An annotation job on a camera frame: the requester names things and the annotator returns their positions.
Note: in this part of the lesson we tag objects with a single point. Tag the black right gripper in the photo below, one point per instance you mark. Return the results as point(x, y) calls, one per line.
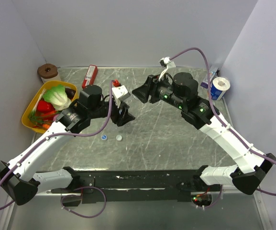
point(142, 92)

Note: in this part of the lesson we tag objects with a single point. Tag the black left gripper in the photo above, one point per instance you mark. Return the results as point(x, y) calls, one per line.
point(125, 117)

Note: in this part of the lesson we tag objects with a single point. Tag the white upturned bottle cap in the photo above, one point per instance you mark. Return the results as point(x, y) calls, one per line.
point(119, 138)

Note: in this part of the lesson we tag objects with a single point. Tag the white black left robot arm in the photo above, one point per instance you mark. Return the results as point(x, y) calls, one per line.
point(19, 177)

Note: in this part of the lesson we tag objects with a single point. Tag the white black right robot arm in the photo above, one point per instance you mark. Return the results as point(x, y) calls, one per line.
point(182, 93)

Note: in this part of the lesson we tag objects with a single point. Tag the red flat box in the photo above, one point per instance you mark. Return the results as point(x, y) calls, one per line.
point(90, 76)

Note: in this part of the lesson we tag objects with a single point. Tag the dark purple toy eggplant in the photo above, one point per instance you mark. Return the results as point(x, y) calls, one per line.
point(70, 93)

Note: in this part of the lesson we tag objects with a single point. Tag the white green toy cabbage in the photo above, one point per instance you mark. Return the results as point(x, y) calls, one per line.
point(57, 97)

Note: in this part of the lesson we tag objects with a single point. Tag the wrapped toilet paper roll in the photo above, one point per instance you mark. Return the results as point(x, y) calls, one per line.
point(219, 86)

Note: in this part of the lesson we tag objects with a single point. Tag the orange toy carrot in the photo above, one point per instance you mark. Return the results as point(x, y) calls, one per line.
point(44, 126)

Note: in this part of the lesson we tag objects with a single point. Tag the red toy pepper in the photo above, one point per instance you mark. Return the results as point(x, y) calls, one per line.
point(44, 107)

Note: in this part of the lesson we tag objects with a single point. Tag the brown lid white canister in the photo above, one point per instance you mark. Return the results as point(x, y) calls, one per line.
point(48, 72)

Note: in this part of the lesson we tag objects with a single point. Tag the yellow plastic basket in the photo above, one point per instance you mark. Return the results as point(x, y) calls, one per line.
point(32, 116)

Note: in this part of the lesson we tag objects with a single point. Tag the silver white left wrist camera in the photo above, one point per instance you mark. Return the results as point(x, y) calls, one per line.
point(120, 94)

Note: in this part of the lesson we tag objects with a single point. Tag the red cable connector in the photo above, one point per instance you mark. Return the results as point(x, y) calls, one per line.
point(116, 83)

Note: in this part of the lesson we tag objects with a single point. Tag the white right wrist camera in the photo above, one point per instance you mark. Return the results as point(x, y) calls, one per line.
point(167, 64)

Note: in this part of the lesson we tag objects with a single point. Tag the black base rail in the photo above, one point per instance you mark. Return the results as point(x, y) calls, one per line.
point(154, 185)

